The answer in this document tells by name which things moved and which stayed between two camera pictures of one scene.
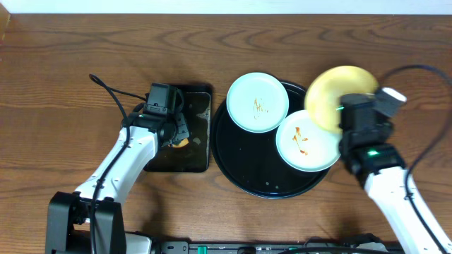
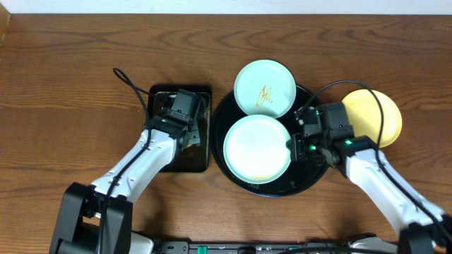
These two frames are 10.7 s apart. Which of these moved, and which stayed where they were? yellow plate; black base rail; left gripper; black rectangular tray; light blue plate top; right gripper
Moved: light blue plate top; yellow plate; right gripper; left gripper
Stayed: black base rail; black rectangular tray
